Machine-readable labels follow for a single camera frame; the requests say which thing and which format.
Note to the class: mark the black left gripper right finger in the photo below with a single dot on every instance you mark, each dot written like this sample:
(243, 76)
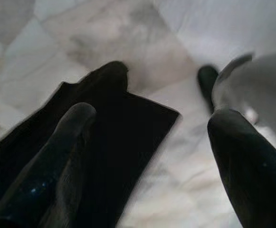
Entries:
(251, 178)

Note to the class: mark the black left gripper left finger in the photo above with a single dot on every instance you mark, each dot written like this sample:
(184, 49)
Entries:
(45, 185)

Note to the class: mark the black sweatshirt ribbed collar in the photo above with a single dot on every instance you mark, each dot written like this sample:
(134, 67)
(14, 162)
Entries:
(128, 130)

